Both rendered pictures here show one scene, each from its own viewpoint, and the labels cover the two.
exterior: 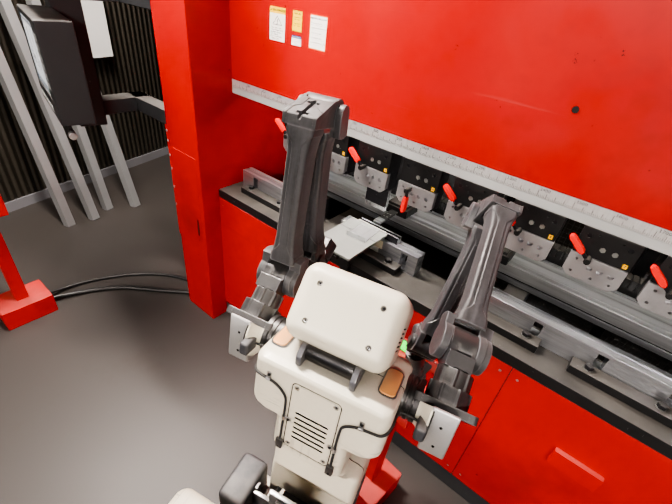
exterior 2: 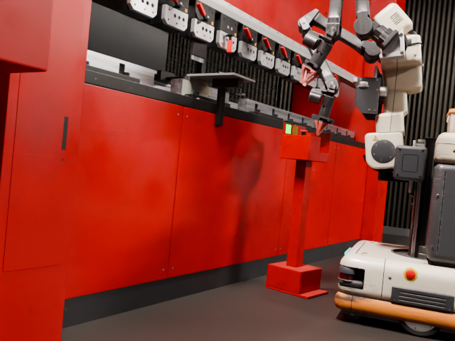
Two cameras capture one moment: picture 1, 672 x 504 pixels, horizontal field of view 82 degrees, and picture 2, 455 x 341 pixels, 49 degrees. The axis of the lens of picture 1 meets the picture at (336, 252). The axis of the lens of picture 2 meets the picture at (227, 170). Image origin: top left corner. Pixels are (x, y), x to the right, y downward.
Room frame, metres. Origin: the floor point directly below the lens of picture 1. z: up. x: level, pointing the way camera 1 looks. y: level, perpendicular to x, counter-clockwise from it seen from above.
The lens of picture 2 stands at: (1.25, 2.25, 0.60)
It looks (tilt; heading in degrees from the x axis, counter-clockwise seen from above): 1 degrees down; 270
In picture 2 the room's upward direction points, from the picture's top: 5 degrees clockwise
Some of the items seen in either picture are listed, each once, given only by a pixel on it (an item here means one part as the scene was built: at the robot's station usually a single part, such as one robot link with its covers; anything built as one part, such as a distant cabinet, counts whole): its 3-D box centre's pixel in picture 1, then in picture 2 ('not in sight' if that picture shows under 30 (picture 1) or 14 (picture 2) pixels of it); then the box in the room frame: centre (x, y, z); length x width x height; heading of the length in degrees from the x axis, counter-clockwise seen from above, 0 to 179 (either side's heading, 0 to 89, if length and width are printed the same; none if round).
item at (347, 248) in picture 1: (351, 237); (221, 78); (1.31, -0.05, 1.00); 0.26 x 0.18 x 0.01; 145
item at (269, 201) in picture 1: (264, 198); (105, 75); (1.73, 0.39, 0.89); 0.30 x 0.05 x 0.03; 55
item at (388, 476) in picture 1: (363, 482); (298, 279); (0.83, -0.26, 0.06); 0.25 x 0.20 x 0.12; 139
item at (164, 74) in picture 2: (392, 211); (172, 76); (1.56, -0.23, 1.01); 0.26 x 0.12 x 0.05; 145
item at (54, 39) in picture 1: (56, 63); not in sight; (1.63, 1.23, 1.42); 0.45 x 0.12 x 0.36; 43
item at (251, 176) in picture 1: (280, 193); (106, 70); (1.75, 0.32, 0.92); 0.50 x 0.06 x 0.10; 55
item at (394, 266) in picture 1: (367, 254); (208, 102); (1.36, -0.14, 0.89); 0.30 x 0.05 x 0.03; 55
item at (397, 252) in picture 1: (379, 244); (201, 95); (1.40, -0.18, 0.92); 0.39 x 0.06 x 0.10; 55
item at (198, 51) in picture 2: (377, 197); (198, 51); (1.43, -0.14, 1.13); 0.10 x 0.02 x 0.10; 55
